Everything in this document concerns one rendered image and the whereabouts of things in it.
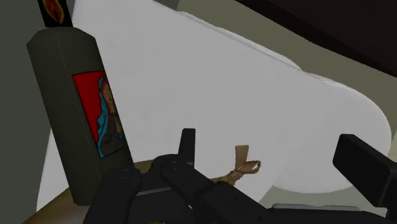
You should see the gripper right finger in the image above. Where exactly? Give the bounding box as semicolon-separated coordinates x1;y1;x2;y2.
332;133;397;220

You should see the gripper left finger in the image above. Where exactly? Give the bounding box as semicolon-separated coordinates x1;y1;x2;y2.
83;128;280;224

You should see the tan knotted ribbon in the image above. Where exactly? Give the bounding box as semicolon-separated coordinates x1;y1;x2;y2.
210;144;262;187

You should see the dark olive picture candle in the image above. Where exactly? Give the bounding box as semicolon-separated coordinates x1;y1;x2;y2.
26;0;135;206

